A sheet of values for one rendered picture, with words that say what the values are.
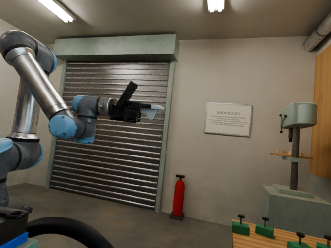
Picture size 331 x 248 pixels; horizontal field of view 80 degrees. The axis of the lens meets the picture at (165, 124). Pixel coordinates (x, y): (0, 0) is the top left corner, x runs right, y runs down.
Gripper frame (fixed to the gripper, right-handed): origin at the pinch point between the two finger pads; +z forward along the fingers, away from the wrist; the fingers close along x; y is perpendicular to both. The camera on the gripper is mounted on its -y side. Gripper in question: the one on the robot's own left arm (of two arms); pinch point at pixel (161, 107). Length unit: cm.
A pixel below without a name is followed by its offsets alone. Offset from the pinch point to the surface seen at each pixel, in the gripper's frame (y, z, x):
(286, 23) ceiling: -122, 126, -191
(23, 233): 19, -10, 55
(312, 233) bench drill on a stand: 93, 129, -96
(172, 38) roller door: -105, -19, -221
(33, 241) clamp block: 21, -9, 54
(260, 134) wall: 22, 117, -206
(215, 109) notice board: -7, 55, -220
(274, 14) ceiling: -124, 103, -174
